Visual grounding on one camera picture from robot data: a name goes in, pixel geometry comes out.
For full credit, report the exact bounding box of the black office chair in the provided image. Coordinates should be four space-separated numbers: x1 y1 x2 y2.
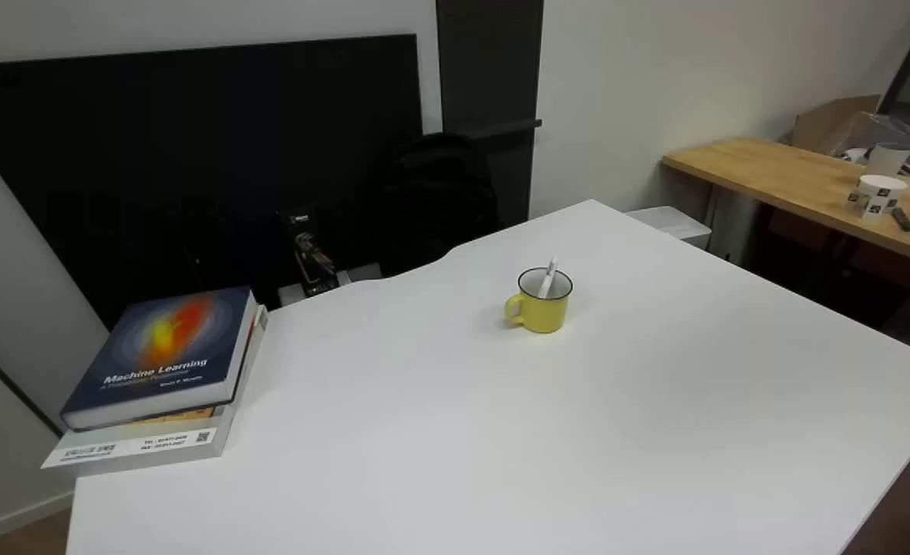
374 128 507 282

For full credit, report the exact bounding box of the stack of books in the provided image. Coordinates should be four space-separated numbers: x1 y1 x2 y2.
39 306 270 474

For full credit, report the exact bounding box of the blue hardcover book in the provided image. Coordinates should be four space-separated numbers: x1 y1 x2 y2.
58 284 263 435

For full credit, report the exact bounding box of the yellow enamel cup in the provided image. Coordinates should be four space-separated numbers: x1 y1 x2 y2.
500 261 578 335

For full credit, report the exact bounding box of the clear plastic bag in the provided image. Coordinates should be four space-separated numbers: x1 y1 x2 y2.
834 107 910 184

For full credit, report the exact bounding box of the dark grey column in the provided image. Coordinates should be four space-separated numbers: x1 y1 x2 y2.
436 0 546 227

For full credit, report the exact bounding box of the wooden side table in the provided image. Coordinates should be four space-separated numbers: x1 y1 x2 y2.
661 136 910 273

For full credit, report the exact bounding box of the black camera on tripod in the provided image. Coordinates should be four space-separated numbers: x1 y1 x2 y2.
285 207 341 301

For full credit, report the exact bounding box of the brown cardboard box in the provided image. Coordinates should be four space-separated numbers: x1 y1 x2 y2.
785 91 884 154

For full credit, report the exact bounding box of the large black panel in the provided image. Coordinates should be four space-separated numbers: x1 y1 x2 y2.
0 31 424 332

